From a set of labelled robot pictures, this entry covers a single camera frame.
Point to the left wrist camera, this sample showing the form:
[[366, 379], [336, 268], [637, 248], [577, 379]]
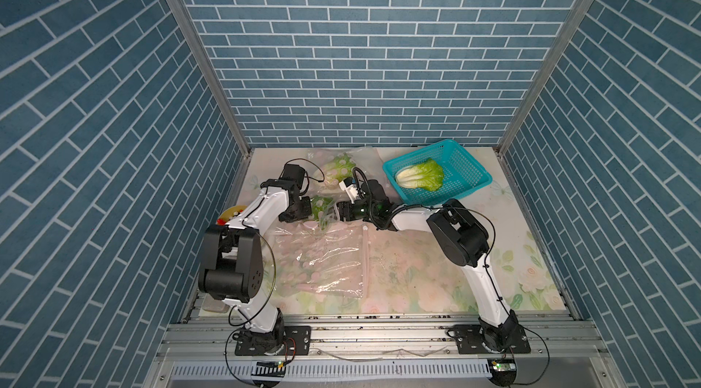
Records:
[[295, 174]]

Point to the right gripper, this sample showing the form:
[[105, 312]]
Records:
[[342, 209]]

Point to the chinese cabbage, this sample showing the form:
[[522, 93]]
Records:
[[428, 175], [337, 169], [323, 209]]

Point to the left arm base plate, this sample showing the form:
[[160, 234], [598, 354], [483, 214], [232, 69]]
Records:
[[294, 338]]

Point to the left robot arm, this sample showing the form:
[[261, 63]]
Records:
[[232, 267]]

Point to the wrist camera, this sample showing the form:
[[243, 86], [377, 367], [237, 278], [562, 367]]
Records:
[[295, 174], [349, 187]]

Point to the aluminium mounting rail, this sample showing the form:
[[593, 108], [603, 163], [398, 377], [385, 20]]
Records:
[[378, 337]]

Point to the teal plastic basket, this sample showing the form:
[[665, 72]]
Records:
[[464, 175]]

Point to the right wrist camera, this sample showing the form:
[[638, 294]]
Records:
[[349, 187]]

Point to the zip-top bag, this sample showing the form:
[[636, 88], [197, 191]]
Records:
[[310, 216], [329, 260], [366, 158]]

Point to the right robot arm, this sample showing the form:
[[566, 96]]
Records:
[[463, 240]]

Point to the yellow pen cup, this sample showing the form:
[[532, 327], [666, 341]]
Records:
[[230, 214]]

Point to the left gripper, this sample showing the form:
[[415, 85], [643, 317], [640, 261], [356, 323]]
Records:
[[306, 212]]

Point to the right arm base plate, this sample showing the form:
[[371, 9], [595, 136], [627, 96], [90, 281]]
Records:
[[476, 339]]

